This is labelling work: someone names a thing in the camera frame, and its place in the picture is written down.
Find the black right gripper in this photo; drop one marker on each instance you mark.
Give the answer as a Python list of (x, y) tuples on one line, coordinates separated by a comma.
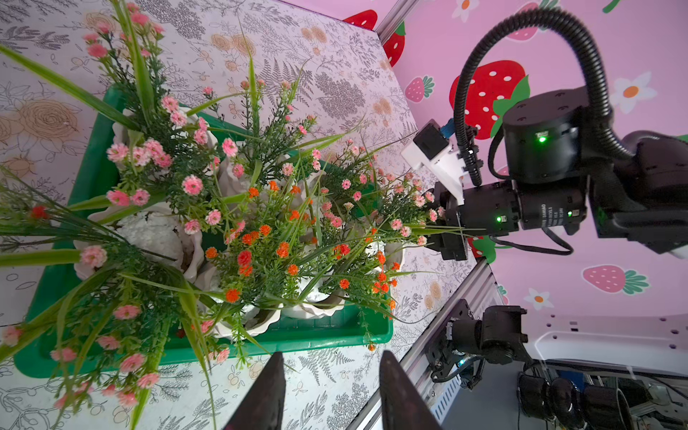
[(490, 210)]

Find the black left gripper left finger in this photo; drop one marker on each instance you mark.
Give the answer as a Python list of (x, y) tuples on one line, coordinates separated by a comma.
[(263, 406)]

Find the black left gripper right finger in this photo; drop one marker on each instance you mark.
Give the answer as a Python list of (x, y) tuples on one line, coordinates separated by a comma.
[(402, 406)]

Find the orange gypsophila pot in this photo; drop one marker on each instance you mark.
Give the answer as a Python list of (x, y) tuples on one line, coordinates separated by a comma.
[(255, 267)]

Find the green grass pot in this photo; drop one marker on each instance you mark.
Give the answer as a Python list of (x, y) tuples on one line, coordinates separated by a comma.
[(342, 268)]

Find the pink gypsophila pot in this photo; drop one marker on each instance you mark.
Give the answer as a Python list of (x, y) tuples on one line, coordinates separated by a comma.
[(167, 150), (111, 330)]

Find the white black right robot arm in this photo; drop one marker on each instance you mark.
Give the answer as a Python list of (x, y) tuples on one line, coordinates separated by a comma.
[(565, 162)]

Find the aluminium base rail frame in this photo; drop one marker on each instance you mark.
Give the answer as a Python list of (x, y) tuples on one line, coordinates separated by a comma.
[(579, 372)]

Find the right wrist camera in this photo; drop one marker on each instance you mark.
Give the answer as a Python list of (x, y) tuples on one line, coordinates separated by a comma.
[(430, 149)]

